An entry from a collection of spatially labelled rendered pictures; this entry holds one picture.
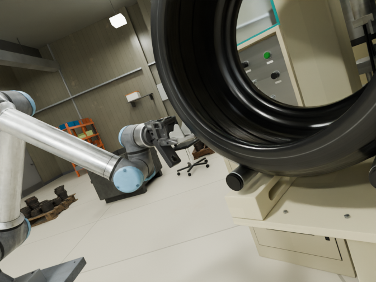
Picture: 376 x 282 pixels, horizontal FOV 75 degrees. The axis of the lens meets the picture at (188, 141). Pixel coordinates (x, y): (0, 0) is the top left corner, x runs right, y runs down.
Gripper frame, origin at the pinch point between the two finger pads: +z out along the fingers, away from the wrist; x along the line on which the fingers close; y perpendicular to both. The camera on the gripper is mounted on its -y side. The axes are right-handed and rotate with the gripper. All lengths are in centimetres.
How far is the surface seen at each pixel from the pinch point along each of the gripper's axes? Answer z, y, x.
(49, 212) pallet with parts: -446, -141, 34
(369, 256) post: 36, -52, 26
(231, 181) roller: 19.4, -7.1, -10.7
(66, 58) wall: -1059, 240, 437
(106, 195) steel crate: -330, -124, 96
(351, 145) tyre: 43.6, 1.5, -11.2
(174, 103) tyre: 9.1, 12.9, -11.4
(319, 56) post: 30.3, 13.2, 26.3
